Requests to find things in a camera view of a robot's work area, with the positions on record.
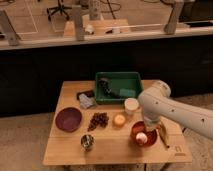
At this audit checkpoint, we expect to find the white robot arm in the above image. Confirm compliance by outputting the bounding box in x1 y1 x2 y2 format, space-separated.
138 80 213 140

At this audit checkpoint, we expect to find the red bowl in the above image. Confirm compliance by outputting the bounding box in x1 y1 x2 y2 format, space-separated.
130 121 157 147

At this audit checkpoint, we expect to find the purple bowl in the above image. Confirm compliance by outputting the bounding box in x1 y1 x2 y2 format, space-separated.
55 107 82 132

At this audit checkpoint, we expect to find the wooden stick utensil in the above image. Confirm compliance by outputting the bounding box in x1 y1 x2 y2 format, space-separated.
158 122 170 148

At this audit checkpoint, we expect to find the white egg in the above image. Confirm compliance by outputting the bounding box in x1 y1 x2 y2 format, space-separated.
136 132 148 144

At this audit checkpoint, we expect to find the yellow candle cup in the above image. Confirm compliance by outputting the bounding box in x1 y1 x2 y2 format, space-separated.
113 114 126 127

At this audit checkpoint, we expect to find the green sponge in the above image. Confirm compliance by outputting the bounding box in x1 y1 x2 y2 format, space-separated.
119 89 136 97

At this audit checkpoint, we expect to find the dark grape bunch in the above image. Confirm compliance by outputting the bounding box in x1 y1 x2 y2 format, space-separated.
87 113 109 131

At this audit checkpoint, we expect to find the green plastic bin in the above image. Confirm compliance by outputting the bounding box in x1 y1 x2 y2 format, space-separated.
94 72 143 104

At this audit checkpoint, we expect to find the dark brush in bin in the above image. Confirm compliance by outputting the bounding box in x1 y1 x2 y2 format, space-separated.
99 78 118 98

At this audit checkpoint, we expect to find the small metal cup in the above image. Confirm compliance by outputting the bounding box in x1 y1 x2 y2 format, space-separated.
81 134 94 150

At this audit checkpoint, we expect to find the black flat block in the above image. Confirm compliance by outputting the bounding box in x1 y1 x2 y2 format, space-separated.
76 90 95 100

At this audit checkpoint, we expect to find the wooden table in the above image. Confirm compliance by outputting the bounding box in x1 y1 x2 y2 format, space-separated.
42 79 193 167

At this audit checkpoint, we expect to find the grey crumpled cloth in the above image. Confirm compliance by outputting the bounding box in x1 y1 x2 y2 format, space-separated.
79 94 95 109

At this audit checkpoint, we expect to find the black office chair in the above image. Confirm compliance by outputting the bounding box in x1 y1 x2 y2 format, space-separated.
46 0 71 20

